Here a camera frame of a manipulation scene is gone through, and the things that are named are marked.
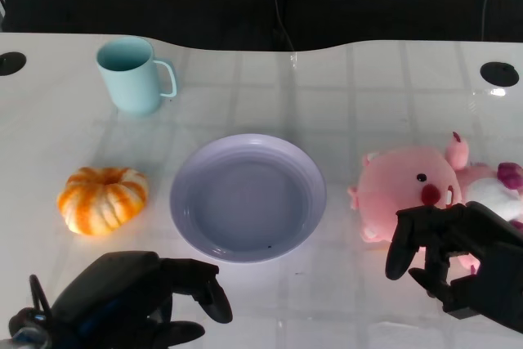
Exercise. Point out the black round table grommet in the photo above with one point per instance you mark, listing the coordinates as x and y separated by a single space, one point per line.
10 63
499 74

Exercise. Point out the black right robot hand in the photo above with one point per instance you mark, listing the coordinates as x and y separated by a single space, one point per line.
486 242

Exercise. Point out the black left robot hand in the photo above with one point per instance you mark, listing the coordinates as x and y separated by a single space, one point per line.
118 283

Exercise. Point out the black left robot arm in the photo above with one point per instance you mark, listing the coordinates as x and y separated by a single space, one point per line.
28 328

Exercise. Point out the orange white striped pumpkin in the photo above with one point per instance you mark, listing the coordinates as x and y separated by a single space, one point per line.
102 202

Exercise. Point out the pink plush doll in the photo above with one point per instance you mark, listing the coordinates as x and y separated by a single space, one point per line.
400 177

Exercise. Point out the lavender round plate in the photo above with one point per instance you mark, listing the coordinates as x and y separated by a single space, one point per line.
249 202

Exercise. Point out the light blue mug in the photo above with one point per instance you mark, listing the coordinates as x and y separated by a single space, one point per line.
130 87

